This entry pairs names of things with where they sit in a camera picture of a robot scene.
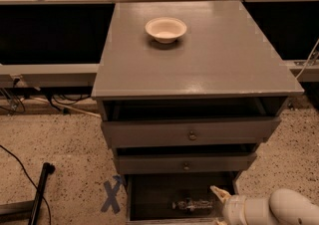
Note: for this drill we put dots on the blue tape cross mark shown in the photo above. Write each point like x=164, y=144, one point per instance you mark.
x=112, y=191

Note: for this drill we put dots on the grey middle drawer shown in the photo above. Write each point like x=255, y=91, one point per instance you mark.
x=180, y=163

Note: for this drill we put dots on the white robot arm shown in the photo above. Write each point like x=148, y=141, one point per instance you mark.
x=282, y=207

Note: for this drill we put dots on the white paper bowl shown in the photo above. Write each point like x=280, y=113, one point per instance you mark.
x=165, y=30

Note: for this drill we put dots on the grey drawer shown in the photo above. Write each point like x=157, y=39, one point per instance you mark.
x=180, y=163
x=159, y=133
x=150, y=197

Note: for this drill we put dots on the grey wooden drawer cabinet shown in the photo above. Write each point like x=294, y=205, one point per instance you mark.
x=223, y=66

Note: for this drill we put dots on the grey bottom drawer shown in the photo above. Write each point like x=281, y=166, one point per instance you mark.
x=150, y=197

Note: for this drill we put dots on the grey top drawer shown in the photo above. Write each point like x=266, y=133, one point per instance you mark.
x=159, y=133

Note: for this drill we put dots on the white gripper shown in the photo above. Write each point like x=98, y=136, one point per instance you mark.
x=233, y=208

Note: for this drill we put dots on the black metal stand leg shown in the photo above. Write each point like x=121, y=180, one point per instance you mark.
x=47, y=169

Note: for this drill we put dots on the clear plastic water bottle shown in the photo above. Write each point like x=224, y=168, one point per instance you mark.
x=191, y=205

